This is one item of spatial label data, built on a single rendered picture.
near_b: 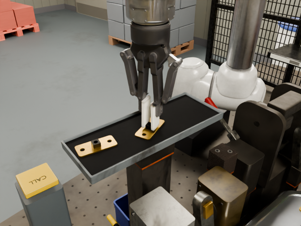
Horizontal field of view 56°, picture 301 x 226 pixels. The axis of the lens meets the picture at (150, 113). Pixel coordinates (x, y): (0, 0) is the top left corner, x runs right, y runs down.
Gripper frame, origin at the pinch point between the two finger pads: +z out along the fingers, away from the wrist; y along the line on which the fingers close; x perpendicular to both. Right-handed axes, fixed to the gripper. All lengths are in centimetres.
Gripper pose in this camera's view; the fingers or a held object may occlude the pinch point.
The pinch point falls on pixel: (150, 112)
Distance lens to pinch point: 62.8
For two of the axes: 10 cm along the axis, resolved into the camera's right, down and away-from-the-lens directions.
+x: 4.6, -4.8, 7.5
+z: 0.0, 8.4, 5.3
